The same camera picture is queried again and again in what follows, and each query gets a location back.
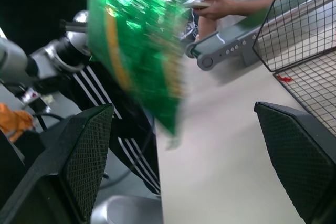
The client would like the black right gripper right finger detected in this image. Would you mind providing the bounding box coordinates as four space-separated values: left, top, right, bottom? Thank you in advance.
254 101 336 224

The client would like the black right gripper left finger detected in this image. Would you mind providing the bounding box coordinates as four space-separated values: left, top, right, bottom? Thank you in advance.
0 103 116 224

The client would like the green snack bag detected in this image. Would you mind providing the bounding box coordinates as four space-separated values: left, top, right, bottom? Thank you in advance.
86 0 196 151

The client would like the grey conveyor with green belt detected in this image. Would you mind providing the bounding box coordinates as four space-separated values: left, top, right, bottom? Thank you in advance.
185 0 336 72

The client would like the white-shirted person's left hand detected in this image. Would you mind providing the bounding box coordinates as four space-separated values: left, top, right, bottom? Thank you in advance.
195 0 238 22

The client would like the orange cloth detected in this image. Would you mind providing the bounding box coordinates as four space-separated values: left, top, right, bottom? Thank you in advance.
0 102 35 143

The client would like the silver robot torso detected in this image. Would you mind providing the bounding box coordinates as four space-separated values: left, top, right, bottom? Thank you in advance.
90 195 164 224

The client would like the black device with red label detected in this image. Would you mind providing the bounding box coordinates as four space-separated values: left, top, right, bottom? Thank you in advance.
14 77 55 116

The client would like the flat white phone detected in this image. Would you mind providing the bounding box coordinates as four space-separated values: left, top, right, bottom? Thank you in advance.
182 0 212 9

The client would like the thin black cable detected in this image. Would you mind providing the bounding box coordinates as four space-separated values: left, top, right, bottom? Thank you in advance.
99 118 156 190

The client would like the black wire basket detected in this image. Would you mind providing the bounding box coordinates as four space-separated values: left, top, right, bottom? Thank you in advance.
251 0 336 143

